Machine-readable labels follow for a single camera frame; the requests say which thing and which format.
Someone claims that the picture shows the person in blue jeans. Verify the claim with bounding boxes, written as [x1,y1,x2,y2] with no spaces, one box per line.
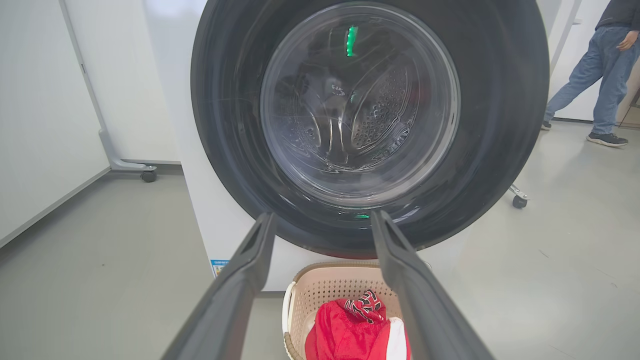
[540,0,640,148]

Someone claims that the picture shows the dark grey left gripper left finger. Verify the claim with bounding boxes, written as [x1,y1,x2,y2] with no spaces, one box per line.
[160,212,277,360]

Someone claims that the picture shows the glass washing machine door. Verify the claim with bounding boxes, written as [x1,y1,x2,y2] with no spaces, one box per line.
[190,0,551,260]

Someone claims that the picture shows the red white sports jersey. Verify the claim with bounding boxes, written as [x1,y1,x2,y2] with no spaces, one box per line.
[304,289,412,360]

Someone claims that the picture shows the cream perforated laundry basket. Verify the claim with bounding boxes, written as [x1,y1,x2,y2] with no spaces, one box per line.
[281,261,431,360]

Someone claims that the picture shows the white partition with metal leg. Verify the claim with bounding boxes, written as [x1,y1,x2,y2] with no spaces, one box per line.
[59,0,208,174]

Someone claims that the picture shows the washing machine drum opening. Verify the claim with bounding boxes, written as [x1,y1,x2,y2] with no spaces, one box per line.
[270,15,451,201]

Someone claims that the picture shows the white front-load washing machine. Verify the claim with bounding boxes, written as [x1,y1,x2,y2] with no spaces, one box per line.
[141,0,551,293]

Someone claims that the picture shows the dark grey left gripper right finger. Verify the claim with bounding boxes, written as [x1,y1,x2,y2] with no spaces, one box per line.
[370,210,496,360]

